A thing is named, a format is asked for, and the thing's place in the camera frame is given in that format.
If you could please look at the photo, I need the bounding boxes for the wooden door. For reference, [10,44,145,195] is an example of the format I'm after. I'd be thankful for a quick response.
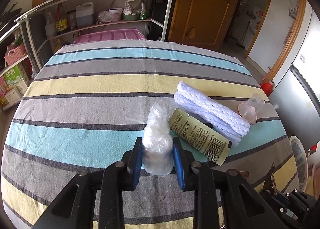
[168,0,238,51]

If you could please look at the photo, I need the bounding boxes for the white foam fruit net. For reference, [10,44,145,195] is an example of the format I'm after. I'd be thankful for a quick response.
[174,81,251,145]

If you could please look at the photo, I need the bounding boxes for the silver refrigerator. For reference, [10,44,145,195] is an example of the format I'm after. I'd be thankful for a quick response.
[270,12,319,150]

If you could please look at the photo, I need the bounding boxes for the clear plastic bag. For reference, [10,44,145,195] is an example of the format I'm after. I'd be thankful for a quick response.
[142,103,174,177]

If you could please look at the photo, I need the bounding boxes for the metal kitchen shelf rack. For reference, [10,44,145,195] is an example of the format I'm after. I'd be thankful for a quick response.
[1,0,172,72]

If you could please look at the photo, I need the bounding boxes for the white plastic jug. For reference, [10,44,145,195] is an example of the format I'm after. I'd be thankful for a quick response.
[75,2,94,28]

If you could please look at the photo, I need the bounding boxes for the olive barcode wrapper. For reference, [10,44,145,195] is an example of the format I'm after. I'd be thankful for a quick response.
[169,109,232,165]

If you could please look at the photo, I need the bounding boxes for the white trash bin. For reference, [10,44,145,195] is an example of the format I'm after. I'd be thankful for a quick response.
[289,136,308,192]

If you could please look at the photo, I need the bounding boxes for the pink plastic storage box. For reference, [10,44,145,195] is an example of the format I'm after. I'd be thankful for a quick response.
[73,29,145,44]

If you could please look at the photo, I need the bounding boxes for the pink woven basket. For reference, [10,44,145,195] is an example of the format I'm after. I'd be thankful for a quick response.
[4,43,26,66]

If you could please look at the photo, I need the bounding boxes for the dark sauce bottle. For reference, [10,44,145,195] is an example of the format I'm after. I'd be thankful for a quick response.
[55,3,68,35]

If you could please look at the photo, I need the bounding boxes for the striped tablecloth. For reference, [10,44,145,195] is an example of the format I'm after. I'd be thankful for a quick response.
[1,40,299,228]

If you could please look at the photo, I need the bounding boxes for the green carton box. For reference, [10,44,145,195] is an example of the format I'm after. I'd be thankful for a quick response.
[1,59,32,107]

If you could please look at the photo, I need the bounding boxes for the clear plastic cup pink lid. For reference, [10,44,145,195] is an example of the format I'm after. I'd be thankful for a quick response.
[238,93,265,125]

